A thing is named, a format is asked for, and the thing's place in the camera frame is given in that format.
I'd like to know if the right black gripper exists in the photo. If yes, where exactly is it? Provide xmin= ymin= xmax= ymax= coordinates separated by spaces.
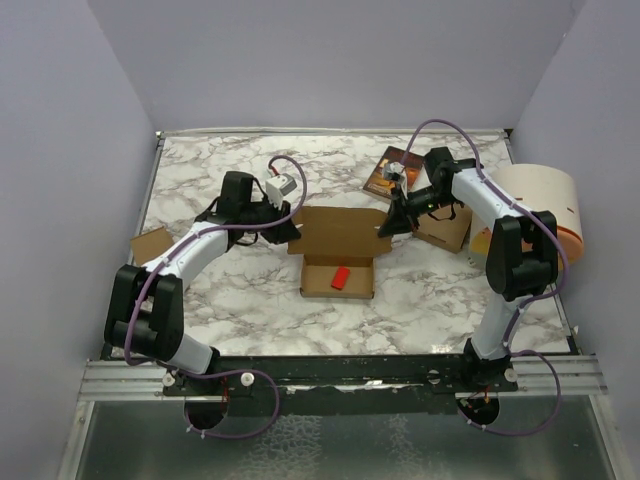
xmin=378 ymin=183 xmax=459 ymax=237

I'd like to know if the small red block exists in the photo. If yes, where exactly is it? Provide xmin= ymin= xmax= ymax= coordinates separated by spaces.
xmin=331 ymin=266 xmax=351 ymax=291

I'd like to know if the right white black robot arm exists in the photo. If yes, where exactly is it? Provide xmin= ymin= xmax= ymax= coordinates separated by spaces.
xmin=378 ymin=147 xmax=565 ymax=391

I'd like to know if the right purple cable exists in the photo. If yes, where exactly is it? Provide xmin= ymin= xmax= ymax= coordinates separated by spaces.
xmin=404 ymin=118 xmax=571 ymax=438

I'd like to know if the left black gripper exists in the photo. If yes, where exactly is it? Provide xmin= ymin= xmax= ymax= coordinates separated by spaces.
xmin=242 ymin=194 xmax=302 ymax=245

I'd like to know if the black mounting rail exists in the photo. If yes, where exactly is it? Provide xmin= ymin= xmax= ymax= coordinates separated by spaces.
xmin=163 ymin=353 xmax=517 ymax=416

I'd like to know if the white orange tape dispenser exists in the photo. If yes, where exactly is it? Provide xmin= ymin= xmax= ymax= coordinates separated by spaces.
xmin=453 ymin=164 xmax=585 ymax=269

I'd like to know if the small cardboard piece left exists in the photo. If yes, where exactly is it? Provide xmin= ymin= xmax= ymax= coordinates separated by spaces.
xmin=130 ymin=226 xmax=174 ymax=266

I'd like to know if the folded brown cardboard box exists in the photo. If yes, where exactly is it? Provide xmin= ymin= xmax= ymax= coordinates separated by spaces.
xmin=412 ymin=204 xmax=472 ymax=253

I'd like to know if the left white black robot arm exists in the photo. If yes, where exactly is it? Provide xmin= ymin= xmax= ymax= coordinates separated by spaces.
xmin=104 ymin=171 xmax=301 ymax=395

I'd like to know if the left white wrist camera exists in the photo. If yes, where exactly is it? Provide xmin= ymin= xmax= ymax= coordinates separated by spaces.
xmin=264 ymin=174 xmax=297 ymax=209

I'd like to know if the dark orange paperback book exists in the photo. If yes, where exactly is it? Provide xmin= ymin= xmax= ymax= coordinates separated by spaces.
xmin=363 ymin=146 xmax=423 ymax=201

